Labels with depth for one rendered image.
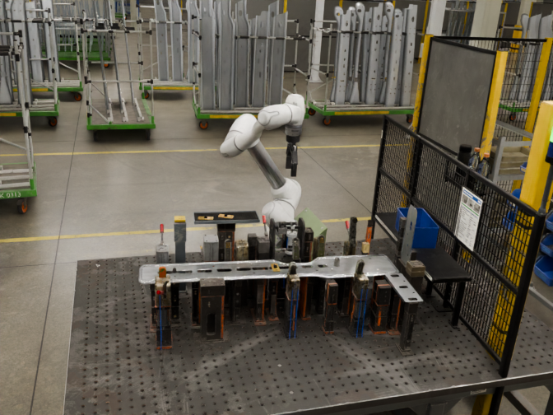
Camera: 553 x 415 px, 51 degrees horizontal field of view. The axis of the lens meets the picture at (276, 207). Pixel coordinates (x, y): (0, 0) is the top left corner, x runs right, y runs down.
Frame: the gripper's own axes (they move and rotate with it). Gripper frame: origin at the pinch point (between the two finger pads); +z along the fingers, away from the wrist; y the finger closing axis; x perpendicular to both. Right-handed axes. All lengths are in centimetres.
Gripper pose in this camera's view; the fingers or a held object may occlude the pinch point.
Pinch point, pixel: (290, 170)
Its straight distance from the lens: 317.0
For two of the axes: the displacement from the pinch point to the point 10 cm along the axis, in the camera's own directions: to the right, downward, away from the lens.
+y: 1.8, 3.7, -9.1
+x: 9.8, -0.2, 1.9
